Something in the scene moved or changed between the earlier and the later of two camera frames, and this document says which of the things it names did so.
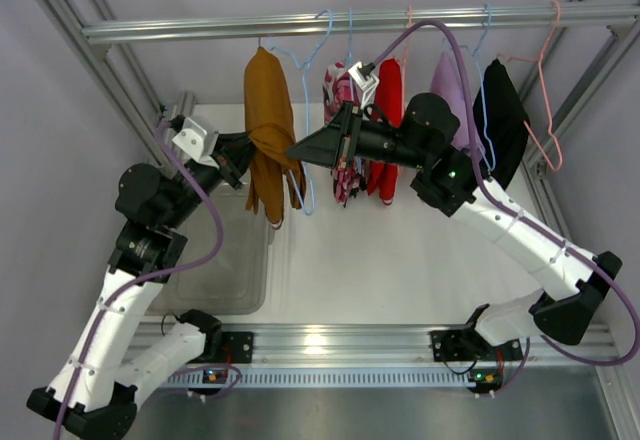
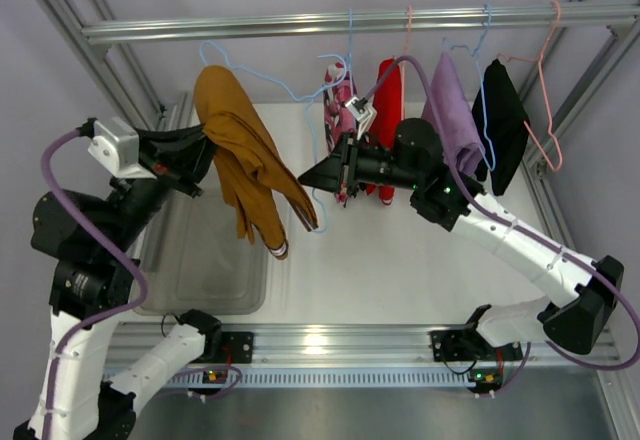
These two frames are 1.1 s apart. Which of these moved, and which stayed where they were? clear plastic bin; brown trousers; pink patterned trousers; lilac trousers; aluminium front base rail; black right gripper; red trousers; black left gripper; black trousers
Moved: black left gripper; black right gripper; brown trousers
Stayed: clear plastic bin; lilac trousers; black trousers; red trousers; pink patterned trousers; aluminium front base rail
